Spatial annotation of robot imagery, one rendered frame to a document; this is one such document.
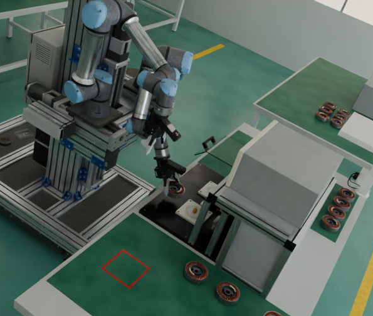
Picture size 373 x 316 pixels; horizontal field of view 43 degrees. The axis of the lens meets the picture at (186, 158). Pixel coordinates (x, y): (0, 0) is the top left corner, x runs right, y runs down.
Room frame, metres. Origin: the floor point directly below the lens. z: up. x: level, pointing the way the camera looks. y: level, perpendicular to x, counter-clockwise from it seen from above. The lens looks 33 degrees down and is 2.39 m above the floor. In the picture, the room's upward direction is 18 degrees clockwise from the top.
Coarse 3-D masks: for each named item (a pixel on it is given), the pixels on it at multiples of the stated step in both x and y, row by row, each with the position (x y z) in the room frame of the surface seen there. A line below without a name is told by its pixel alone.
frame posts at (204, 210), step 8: (208, 208) 1.76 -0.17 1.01; (200, 216) 1.75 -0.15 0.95; (224, 216) 1.71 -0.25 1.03; (200, 224) 1.74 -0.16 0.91; (224, 224) 1.73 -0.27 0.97; (192, 232) 1.75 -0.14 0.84; (216, 232) 1.72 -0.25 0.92; (192, 240) 1.74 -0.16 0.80; (216, 240) 1.70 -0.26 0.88; (208, 248) 1.71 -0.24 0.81
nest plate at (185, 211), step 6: (186, 204) 2.01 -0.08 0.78; (192, 204) 2.03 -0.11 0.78; (198, 204) 2.04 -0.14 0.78; (180, 210) 1.95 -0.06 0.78; (186, 210) 1.96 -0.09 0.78; (192, 210) 1.98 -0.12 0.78; (198, 210) 1.99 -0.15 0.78; (186, 216) 1.91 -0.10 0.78; (192, 216) 1.93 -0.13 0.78; (192, 222) 1.89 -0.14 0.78
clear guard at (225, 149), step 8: (224, 136) 2.36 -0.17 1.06; (208, 144) 2.29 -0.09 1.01; (216, 144) 2.23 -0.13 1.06; (224, 144) 2.26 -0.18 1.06; (232, 144) 2.29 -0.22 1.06; (240, 144) 2.31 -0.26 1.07; (200, 152) 2.15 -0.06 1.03; (208, 152) 2.13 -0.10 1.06; (216, 152) 2.15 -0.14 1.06; (224, 152) 2.18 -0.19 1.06; (232, 152) 2.20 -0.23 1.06; (224, 160) 2.11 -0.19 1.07; (232, 160) 2.13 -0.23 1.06
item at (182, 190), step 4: (172, 184) 2.05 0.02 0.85; (176, 184) 2.05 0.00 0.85; (180, 184) 2.06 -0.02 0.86; (172, 188) 2.02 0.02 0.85; (176, 188) 2.03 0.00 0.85; (180, 188) 2.04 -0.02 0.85; (172, 192) 1.97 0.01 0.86; (176, 192) 1.98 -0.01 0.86; (180, 192) 1.99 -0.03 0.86; (172, 196) 1.97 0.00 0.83; (176, 196) 1.97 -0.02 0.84; (180, 196) 1.99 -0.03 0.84
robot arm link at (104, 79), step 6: (96, 72) 2.19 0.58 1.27; (102, 72) 2.23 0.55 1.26; (96, 78) 2.15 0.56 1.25; (102, 78) 2.17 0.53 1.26; (108, 78) 2.18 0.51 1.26; (102, 84) 2.16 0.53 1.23; (108, 84) 2.19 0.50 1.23; (102, 90) 2.15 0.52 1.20; (108, 90) 2.19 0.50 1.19; (96, 96) 2.12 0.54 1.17; (102, 96) 2.17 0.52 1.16; (108, 96) 2.21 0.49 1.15
